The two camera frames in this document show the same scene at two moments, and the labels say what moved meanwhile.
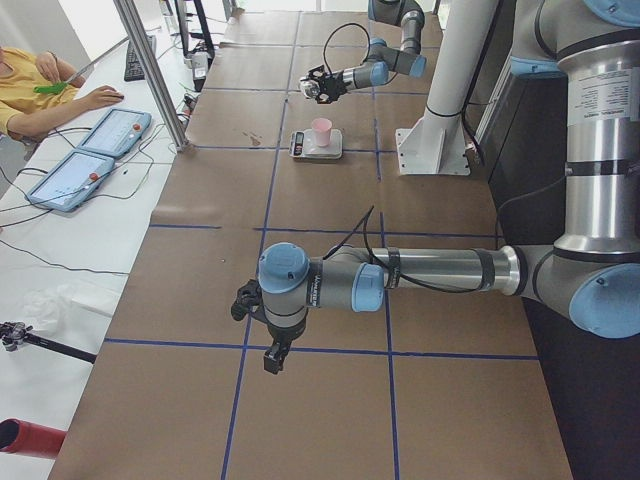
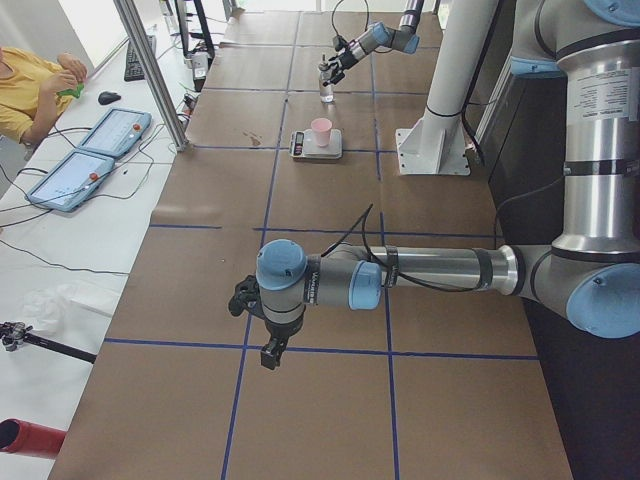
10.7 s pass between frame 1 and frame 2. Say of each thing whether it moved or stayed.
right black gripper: moved
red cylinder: stayed
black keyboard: stayed
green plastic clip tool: moved
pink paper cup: stayed
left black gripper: stayed
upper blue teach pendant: stayed
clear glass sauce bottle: moved
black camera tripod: stayed
